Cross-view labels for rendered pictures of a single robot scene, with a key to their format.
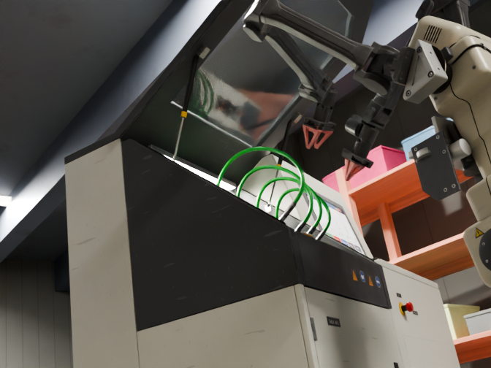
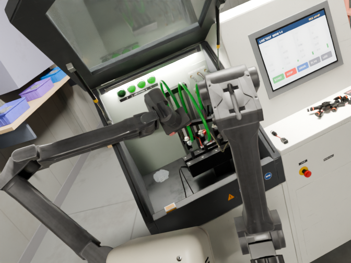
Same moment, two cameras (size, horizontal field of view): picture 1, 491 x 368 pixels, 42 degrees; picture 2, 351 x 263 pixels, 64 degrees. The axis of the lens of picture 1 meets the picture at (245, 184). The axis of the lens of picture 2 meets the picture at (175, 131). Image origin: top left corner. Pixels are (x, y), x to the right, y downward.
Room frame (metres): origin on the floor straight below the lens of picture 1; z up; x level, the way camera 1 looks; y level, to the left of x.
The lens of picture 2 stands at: (1.37, -1.01, 1.82)
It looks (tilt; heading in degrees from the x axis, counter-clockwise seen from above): 28 degrees down; 53
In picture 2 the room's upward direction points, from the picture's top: 22 degrees counter-clockwise
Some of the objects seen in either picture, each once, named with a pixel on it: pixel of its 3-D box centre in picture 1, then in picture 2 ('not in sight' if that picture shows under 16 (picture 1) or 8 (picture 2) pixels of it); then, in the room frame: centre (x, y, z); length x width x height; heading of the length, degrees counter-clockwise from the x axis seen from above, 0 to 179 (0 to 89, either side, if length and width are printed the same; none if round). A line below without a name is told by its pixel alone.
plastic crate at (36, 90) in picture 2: not in sight; (37, 89); (2.25, 2.22, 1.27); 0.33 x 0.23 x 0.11; 40
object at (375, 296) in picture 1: (340, 274); (218, 199); (2.01, -0.25, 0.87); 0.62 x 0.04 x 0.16; 151
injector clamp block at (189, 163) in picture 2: not in sight; (217, 158); (2.23, -0.10, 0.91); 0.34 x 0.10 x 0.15; 151
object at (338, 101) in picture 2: not in sight; (330, 104); (2.70, -0.54, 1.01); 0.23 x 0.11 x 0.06; 151
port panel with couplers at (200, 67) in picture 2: not in sight; (203, 88); (2.47, 0.06, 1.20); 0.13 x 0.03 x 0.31; 151
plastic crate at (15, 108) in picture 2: not in sight; (8, 112); (1.82, 1.86, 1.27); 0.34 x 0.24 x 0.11; 40
